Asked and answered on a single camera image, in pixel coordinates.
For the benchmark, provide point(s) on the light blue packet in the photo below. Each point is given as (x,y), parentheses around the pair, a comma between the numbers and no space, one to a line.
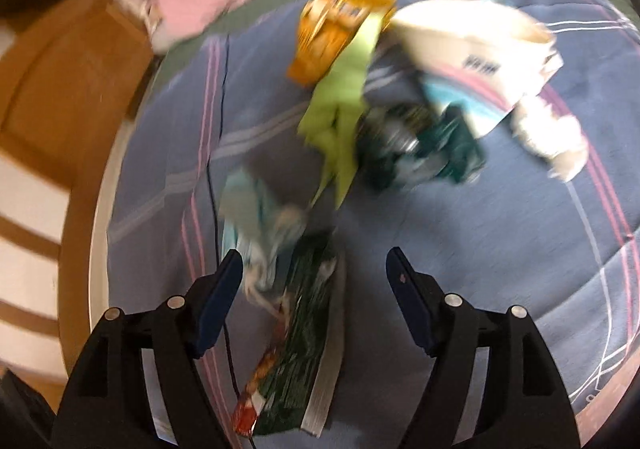
(465,104)

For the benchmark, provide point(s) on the dark green wrapper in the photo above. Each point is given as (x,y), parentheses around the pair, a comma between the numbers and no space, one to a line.
(450,149)

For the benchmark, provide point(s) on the pale blue plastic wrapper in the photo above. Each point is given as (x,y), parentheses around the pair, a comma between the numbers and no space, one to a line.
(250,214)

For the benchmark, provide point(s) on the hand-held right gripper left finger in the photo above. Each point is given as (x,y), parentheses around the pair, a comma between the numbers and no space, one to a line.
(220,301)

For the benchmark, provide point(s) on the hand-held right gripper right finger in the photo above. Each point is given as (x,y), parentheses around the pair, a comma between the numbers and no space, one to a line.
(410,304)

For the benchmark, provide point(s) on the green snack packet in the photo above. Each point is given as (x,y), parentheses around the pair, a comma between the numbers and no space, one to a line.
(300,354)

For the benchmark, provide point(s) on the green paper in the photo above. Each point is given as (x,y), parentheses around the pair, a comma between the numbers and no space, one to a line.
(340,99)

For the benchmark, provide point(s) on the wooden bunk bed frame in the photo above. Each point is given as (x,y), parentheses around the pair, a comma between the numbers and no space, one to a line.
(60,79)

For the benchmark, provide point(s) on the white crumpled tissue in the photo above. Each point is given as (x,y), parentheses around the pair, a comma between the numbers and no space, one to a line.
(550,134)

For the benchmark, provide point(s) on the white paper cup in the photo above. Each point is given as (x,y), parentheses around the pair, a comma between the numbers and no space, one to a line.
(450,44)

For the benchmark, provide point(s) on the orange snack wrapper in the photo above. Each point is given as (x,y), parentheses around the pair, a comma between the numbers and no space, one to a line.
(330,39)

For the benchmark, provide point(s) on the blue striped blanket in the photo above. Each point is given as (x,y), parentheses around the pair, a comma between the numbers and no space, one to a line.
(500,229)

